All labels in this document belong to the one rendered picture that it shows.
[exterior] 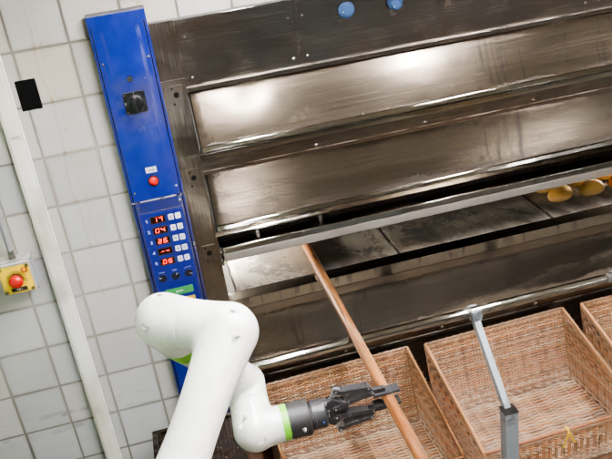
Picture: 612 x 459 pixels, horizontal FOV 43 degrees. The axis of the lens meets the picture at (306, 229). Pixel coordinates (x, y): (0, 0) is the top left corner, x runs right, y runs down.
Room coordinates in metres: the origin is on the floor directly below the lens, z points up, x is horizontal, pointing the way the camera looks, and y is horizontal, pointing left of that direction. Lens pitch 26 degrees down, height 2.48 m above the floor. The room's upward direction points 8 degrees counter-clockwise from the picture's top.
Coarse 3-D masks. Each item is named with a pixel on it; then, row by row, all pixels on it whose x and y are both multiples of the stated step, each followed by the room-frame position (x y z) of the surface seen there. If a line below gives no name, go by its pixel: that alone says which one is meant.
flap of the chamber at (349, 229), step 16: (592, 160) 2.47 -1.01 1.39; (512, 176) 2.46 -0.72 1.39; (528, 176) 2.41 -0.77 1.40; (576, 176) 2.30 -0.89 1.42; (592, 176) 2.31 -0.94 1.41; (448, 192) 2.38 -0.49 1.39; (512, 192) 2.26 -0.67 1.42; (528, 192) 2.27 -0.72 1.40; (368, 208) 2.37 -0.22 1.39; (384, 208) 2.33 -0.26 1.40; (432, 208) 2.22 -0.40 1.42; (448, 208) 2.22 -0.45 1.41; (304, 224) 2.30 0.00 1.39; (368, 224) 2.18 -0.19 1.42; (384, 224) 2.19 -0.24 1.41; (224, 240) 2.28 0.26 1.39; (240, 240) 2.24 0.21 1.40; (288, 240) 2.14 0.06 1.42; (304, 240) 2.15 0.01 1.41; (224, 256) 2.11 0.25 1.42; (240, 256) 2.11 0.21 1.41
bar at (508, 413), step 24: (552, 288) 2.05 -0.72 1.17; (576, 288) 2.05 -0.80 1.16; (456, 312) 1.99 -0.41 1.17; (480, 312) 1.99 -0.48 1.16; (384, 336) 1.95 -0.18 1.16; (480, 336) 1.95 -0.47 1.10; (264, 360) 1.89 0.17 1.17; (288, 360) 1.90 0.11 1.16; (504, 408) 1.80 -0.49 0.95; (504, 432) 1.78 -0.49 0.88; (504, 456) 1.79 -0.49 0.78
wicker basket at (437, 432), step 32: (384, 352) 2.30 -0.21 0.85; (320, 384) 2.24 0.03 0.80; (416, 384) 2.24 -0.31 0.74; (384, 416) 2.24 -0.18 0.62; (416, 416) 2.25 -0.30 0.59; (288, 448) 2.16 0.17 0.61; (320, 448) 2.16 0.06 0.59; (352, 448) 2.13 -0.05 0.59; (384, 448) 2.11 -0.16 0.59; (448, 448) 1.98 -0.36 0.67
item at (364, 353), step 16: (320, 272) 2.30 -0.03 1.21; (336, 304) 2.09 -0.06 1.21; (352, 336) 1.90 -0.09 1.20; (368, 352) 1.81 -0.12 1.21; (368, 368) 1.75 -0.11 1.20; (384, 384) 1.66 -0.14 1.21; (384, 400) 1.61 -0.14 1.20; (400, 416) 1.52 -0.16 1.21; (400, 432) 1.49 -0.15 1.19; (416, 448) 1.41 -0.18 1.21
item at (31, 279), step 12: (24, 252) 2.14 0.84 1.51; (0, 264) 2.08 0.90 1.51; (12, 264) 2.08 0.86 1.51; (24, 264) 2.08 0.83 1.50; (0, 276) 2.07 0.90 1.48; (24, 276) 2.08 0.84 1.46; (36, 276) 2.12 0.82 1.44; (12, 288) 2.07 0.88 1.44; (24, 288) 2.07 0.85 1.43; (36, 288) 2.08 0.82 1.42
